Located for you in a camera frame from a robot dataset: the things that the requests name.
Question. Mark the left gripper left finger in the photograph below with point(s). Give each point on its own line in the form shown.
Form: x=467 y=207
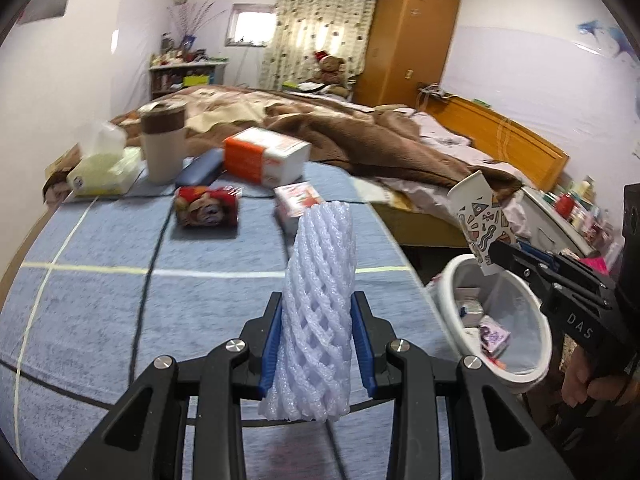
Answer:
x=142 y=435

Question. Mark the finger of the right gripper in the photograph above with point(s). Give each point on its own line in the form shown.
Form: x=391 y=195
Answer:
x=529 y=255
x=537 y=268

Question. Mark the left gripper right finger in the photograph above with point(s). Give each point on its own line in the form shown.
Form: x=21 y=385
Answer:
x=491 y=436

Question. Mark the patterned white paper cup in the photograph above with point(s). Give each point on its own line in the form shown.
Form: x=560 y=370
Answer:
x=481 y=218

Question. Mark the purple carton box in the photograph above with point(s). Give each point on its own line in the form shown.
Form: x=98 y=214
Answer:
x=493 y=338

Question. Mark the red white milk carton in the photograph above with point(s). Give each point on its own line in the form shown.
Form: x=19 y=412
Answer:
x=294 y=199

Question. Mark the white trash bin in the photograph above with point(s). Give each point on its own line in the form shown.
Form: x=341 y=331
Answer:
x=466 y=297

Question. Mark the person's right hand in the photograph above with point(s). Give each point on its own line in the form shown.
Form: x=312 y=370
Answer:
x=579 y=385

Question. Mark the grey drawer cabinet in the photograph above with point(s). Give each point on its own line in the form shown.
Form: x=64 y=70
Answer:
x=548 y=230

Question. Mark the pink bed sheet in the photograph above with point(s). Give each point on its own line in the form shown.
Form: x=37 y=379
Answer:
x=453 y=151

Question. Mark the wooden bed headboard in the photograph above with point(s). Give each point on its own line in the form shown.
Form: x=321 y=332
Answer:
x=501 y=138

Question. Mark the blue checked table cloth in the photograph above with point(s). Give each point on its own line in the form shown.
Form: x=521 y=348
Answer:
x=109 y=286

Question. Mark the brown fleece blanket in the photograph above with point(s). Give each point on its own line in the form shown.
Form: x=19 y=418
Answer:
x=339 y=135

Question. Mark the red cartoon drink can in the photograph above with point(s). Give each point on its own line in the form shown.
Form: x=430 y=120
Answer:
x=203 y=207

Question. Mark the orange wooden wardrobe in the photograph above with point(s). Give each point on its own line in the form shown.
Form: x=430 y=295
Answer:
x=407 y=50

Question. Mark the brown teddy bear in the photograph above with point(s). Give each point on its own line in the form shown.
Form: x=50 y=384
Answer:
x=331 y=74

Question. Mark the yellow green tissue pack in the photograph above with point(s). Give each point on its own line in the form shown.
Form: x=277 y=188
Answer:
x=107 y=166

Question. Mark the orange white tissue pack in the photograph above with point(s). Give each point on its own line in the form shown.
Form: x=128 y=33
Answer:
x=265 y=157

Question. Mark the dark blue glasses case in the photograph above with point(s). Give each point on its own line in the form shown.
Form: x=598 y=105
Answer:
x=203 y=170

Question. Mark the floral patterned curtain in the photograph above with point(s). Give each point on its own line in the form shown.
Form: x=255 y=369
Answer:
x=305 y=27

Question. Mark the beige brown lidded tumbler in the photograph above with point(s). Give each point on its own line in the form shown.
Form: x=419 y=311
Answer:
x=163 y=138

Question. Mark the small bright window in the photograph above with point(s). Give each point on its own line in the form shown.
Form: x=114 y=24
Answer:
x=251 y=25

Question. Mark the cluttered grey shelf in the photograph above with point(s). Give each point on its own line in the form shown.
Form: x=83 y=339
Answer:
x=174 y=74

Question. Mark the purple dried branches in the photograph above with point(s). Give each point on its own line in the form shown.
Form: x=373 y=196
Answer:
x=195 y=24

